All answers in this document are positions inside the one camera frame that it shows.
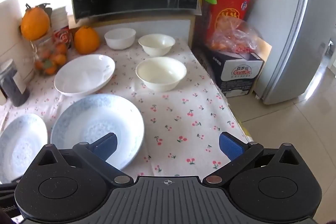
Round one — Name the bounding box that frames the dark blue cardboard box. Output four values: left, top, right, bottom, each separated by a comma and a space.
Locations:
196, 44, 264, 98

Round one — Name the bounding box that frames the floral cloth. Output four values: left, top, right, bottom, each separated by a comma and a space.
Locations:
238, 119, 254, 144

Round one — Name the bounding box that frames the large orange with leaves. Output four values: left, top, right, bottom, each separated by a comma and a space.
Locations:
20, 3, 51, 40

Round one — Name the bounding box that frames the glass jar of small oranges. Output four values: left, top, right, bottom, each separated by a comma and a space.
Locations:
31, 30, 68, 76

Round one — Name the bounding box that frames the red carton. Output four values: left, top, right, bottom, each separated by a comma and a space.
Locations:
201, 0, 254, 50

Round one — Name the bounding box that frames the large blue patterned plate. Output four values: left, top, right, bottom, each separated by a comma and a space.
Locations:
50, 94, 145, 170

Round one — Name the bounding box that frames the white plate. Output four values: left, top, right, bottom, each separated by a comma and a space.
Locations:
54, 54, 116, 96

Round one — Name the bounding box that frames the small blue patterned plate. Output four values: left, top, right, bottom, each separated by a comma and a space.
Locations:
0, 113, 48, 184

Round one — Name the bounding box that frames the white tall kitchen appliance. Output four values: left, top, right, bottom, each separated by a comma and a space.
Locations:
0, 0, 36, 90

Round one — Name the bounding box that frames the large cream bowl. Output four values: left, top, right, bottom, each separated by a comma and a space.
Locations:
135, 57, 187, 92

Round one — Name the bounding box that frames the red paper cup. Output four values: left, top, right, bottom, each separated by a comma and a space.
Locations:
52, 26, 72, 49

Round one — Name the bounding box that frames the silver refrigerator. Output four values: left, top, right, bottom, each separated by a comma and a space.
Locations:
253, 0, 336, 105

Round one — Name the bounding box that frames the small cream bowl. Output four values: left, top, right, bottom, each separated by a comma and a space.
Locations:
138, 34, 176, 57

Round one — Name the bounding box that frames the plastic bag of oranges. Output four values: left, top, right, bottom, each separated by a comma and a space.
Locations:
210, 17, 265, 54

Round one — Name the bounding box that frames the white bowl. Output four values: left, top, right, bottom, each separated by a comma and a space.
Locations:
104, 28, 136, 50

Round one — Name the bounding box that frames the tan cardboard sheet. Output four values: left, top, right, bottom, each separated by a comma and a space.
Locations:
256, 37, 273, 63

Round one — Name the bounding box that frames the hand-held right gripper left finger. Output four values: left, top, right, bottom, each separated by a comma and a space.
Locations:
35, 133, 132, 185

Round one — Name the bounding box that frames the cherry print tablecloth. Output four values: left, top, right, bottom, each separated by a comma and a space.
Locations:
0, 38, 250, 185

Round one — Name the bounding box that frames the dark grain storage jar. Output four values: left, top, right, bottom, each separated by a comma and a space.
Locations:
0, 59, 30, 106

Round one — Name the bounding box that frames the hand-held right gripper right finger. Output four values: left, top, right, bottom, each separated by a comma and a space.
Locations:
206, 132, 301, 185

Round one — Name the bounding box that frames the stack of white paper cups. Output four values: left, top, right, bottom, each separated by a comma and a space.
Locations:
50, 7, 69, 30

